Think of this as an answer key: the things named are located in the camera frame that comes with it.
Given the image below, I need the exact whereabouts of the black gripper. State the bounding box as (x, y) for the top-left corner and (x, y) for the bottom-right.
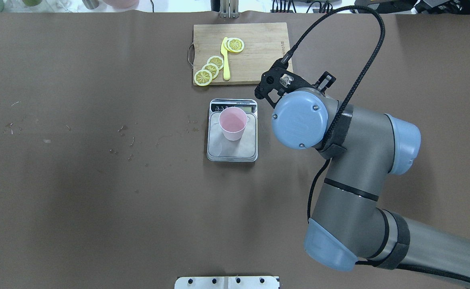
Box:
(256, 60), (336, 108)

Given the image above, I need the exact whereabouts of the pink plastic cup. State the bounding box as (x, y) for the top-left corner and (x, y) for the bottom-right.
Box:
(219, 107), (248, 141)

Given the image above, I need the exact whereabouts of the glass sauce bottle metal spout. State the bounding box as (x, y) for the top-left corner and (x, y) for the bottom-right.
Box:
(279, 74), (294, 88)

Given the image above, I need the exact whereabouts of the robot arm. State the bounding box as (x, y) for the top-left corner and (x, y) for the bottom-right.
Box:
(255, 59), (470, 288)

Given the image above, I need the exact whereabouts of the digital kitchen scale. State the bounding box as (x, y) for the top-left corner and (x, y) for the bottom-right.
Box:
(206, 98), (258, 162)

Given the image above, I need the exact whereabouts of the lemon slice top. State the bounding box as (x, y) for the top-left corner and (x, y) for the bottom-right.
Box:
(224, 38), (245, 53)

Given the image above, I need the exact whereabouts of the yellow plastic knife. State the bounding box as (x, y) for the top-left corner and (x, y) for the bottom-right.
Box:
(220, 37), (231, 81)

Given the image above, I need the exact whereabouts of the lemon slice front pair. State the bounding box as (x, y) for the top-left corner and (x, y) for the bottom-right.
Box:
(193, 69), (213, 86)

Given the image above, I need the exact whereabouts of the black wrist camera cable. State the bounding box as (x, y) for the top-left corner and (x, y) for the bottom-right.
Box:
(281, 6), (386, 145)

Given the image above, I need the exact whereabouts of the aluminium frame post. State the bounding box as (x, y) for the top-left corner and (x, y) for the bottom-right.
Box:
(219, 0), (240, 19)

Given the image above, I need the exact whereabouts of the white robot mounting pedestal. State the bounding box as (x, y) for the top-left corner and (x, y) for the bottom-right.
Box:
(174, 275), (281, 289)

